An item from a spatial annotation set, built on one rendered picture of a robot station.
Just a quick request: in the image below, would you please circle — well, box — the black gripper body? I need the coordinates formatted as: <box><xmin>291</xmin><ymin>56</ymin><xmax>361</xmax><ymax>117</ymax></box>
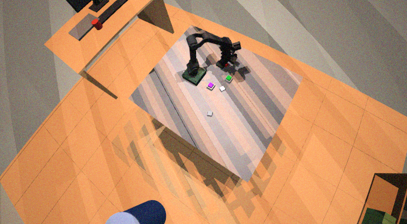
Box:
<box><xmin>216</xmin><ymin>50</ymin><xmax>235</xmax><ymax>69</ymax></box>

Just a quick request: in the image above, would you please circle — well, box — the green button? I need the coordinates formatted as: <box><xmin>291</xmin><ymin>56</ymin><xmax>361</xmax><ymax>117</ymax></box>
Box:
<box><xmin>225</xmin><ymin>75</ymin><xmax>233</xmax><ymax>83</ymax></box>

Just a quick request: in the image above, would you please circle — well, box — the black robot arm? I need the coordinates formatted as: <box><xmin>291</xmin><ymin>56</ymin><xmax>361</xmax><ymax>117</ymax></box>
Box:
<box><xmin>186</xmin><ymin>32</ymin><xmax>242</xmax><ymax>77</ymax></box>

